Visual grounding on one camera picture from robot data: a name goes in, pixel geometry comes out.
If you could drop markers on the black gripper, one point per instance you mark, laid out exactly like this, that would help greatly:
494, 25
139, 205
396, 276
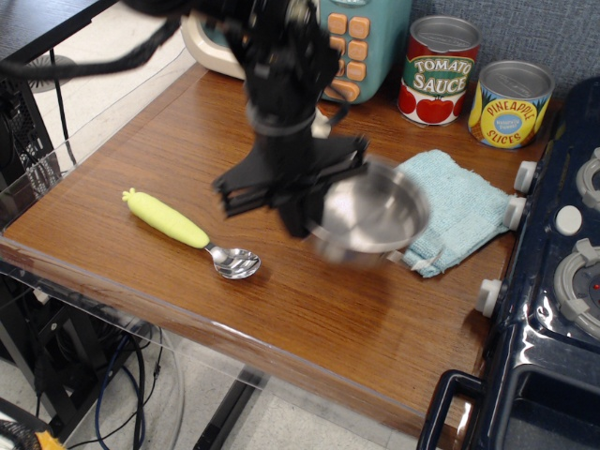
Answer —
285, 168

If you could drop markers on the stainless steel pot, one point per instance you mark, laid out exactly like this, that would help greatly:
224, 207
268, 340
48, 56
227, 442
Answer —
370, 218

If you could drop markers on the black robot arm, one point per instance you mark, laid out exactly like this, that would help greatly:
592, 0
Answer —
288, 62

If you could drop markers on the light blue folded cloth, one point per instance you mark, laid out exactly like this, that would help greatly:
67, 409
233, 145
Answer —
466, 212

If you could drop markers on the toy microwave teal and cream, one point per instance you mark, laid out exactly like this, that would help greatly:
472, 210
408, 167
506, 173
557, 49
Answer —
370, 36

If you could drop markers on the tomato sauce can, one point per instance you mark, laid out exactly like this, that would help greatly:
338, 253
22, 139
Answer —
439, 62

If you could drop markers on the pineapple slices can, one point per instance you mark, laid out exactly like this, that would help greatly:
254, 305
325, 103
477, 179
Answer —
510, 103

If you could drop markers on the dark blue toy stove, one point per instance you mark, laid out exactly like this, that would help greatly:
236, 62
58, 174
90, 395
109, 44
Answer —
540, 385

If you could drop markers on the black desk at left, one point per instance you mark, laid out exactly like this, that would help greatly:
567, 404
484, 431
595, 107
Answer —
32, 28

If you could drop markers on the spoon with yellow-green handle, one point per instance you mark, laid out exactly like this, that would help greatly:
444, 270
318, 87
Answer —
230, 263

